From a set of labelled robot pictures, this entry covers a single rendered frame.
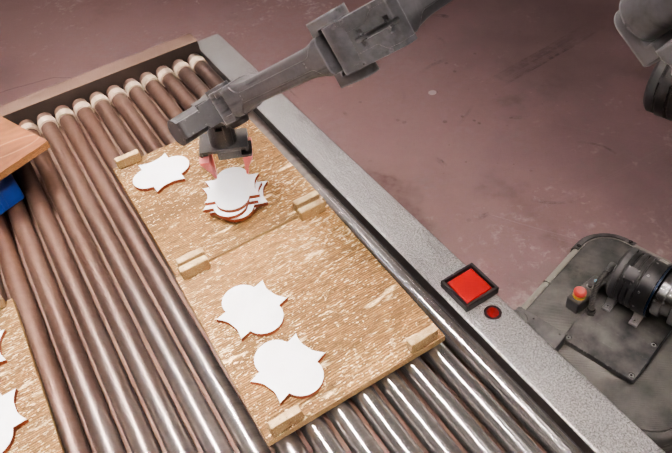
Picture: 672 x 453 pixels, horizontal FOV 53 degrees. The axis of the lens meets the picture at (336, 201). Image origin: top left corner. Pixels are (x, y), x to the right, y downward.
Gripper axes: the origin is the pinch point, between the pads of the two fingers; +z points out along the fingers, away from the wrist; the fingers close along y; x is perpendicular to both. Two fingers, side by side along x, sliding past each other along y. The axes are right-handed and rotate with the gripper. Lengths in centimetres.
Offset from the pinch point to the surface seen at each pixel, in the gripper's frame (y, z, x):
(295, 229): 12.3, 3.8, -16.5
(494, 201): 89, 97, 72
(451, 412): 34, 5, -61
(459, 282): 42, 4, -36
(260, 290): 4.5, 2.9, -31.8
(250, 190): 3.9, 0.2, -6.6
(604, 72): 165, 96, 146
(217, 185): -3.2, 0.3, -3.3
